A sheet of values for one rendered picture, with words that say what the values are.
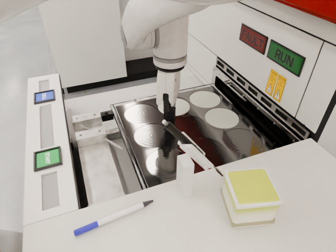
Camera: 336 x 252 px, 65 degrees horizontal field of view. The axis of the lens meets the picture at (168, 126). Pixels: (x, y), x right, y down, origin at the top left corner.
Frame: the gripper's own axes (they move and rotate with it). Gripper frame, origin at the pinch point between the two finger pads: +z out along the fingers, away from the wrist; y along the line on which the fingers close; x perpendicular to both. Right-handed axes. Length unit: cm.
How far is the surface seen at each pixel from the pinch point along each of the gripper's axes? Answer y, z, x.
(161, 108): -4.6, 1.9, -3.6
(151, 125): 4.0, 2.1, -4.5
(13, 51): -208, 92, -242
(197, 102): -10.3, 2.0, 6.8
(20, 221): -3, 92, -87
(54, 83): -2.2, -4.0, -36.8
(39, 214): 39.6, -4.0, -15.1
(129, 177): 17.4, 10.0, -7.2
